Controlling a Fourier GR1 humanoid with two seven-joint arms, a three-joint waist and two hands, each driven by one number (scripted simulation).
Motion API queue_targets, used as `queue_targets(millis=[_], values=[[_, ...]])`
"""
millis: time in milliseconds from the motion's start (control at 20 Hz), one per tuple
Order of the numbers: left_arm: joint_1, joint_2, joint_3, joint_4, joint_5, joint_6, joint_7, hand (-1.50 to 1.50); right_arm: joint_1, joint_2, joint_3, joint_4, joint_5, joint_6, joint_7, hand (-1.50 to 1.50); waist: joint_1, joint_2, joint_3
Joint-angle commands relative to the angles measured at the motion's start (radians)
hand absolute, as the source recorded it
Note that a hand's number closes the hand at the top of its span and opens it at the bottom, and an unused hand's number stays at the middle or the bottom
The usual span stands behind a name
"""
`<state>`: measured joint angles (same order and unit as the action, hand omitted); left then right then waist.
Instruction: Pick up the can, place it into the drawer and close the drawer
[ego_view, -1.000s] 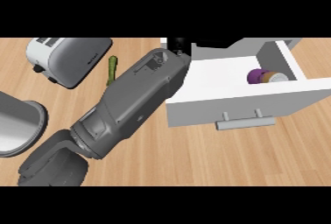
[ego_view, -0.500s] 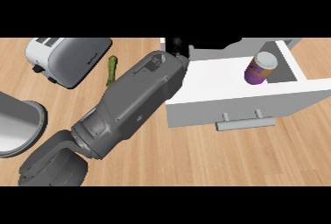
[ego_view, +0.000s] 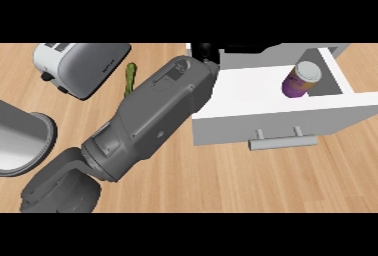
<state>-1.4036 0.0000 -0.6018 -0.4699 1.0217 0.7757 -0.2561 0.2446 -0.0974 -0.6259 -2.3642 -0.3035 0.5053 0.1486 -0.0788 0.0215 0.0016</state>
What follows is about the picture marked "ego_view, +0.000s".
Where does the green cucumber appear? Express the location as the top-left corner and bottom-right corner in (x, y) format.
(123, 62), (139, 99)

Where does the silver white toaster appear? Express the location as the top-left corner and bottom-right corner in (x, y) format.
(33, 42), (133, 101)

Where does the white open drawer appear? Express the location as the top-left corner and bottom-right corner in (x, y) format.
(191, 42), (378, 120)

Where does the white drawer front with handle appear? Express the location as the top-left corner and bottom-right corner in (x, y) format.
(191, 103), (378, 152)

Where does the grey metal pot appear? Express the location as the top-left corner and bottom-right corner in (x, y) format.
(0, 99), (59, 178)

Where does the purple can with pale lid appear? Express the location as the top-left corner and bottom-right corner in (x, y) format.
(281, 60), (325, 100)

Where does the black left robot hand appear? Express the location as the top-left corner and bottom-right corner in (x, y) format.
(189, 42), (228, 66)

